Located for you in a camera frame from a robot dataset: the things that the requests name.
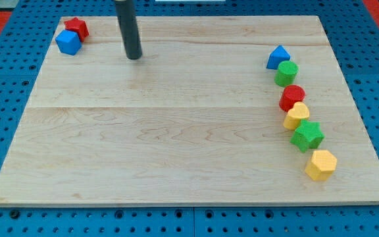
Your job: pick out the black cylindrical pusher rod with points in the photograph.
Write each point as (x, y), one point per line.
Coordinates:
(126, 15)

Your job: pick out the red star block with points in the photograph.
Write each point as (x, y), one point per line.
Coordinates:
(78, 26)

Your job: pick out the green star block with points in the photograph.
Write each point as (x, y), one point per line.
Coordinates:
(307, 135)

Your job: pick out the yellow hexagon block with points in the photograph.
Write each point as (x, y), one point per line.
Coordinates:
(321, 165)

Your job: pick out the blue cube block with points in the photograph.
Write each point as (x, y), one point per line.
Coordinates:
(68, 42)

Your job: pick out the light wooden board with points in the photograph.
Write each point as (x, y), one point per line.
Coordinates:
(194, 122)

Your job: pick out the blue triangle block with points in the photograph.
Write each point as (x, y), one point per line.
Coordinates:
(277, 56)

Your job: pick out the green cylinder block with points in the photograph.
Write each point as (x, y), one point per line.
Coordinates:
(286, 73)

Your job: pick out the red cylinder block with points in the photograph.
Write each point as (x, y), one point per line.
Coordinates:
(290, 95)

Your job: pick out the yellow heart block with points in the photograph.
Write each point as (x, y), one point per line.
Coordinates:
(298, 112)

